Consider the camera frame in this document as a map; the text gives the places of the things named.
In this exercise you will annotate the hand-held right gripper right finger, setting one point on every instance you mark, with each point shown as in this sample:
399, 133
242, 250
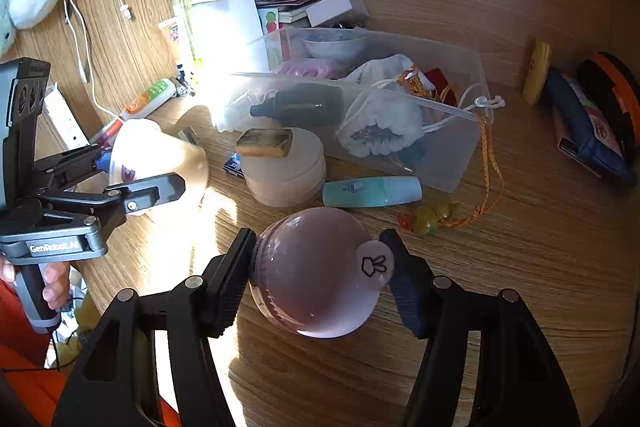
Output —
405, 277

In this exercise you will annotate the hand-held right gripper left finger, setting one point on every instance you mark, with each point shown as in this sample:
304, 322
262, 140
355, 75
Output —
235, 277

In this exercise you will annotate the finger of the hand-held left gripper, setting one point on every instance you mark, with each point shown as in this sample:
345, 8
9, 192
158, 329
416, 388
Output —
150, 192
75, 162

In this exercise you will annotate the cream jar with clear lid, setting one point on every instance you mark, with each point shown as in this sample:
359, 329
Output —
165, 157

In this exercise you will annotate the pink round jar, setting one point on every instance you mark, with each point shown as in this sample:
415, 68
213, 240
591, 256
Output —
310, 277

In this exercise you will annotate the clear plastic storage box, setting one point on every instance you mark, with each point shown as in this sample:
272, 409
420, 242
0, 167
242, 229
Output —
440, 167

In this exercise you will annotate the green bottle with black cap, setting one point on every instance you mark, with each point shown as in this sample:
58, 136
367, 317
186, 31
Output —
310, 104

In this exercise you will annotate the wooden desktop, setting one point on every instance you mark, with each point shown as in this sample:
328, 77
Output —
500, 307

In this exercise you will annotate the person's left hand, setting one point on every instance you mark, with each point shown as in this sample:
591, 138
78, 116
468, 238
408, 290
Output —
55, 279

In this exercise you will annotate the white power strip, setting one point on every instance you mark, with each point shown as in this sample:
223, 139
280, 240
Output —
65, 122

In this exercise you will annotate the orange marker pen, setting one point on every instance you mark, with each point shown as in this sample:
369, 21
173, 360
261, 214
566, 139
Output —
107, 132

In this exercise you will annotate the dark blue small packet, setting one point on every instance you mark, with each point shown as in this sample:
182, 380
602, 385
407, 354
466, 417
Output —
234, 167

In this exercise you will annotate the teal tube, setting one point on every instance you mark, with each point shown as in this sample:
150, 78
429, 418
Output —
370, 192

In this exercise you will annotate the white and orange repellent bottle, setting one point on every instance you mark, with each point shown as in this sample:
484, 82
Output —
150, 99

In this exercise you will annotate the pale green plush toy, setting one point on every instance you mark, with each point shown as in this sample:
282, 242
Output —
6, 17

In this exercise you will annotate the beige round box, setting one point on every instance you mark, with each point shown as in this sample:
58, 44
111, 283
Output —
290, 177

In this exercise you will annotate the orange sunscreen tube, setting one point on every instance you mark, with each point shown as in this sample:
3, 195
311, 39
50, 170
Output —
172, 42

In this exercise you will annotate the yellow-green spray bottle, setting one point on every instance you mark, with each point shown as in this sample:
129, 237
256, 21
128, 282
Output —
181, 17

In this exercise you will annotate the large white paper sheet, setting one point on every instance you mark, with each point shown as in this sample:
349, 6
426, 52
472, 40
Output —
230, 22

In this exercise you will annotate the red flat strip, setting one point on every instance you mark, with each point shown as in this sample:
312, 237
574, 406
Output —
436, 77

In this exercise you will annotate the fruit sticker sheet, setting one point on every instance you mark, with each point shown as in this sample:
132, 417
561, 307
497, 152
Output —
270, 19

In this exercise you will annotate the person's orange clothing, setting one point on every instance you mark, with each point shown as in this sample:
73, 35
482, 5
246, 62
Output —
25, 382

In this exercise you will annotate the blue fabric pouch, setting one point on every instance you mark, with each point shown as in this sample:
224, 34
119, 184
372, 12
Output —
580, 122

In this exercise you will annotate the small bowl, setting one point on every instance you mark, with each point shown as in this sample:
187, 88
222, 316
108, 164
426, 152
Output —
332, 44

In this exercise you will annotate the yellow disc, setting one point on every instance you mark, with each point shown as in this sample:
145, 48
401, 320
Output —
537, 72

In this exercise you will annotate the small white box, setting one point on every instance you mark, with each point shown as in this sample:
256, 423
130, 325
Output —
335, 7

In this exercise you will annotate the black and orange round case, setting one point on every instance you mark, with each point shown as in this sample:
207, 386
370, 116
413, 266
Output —
607, 77

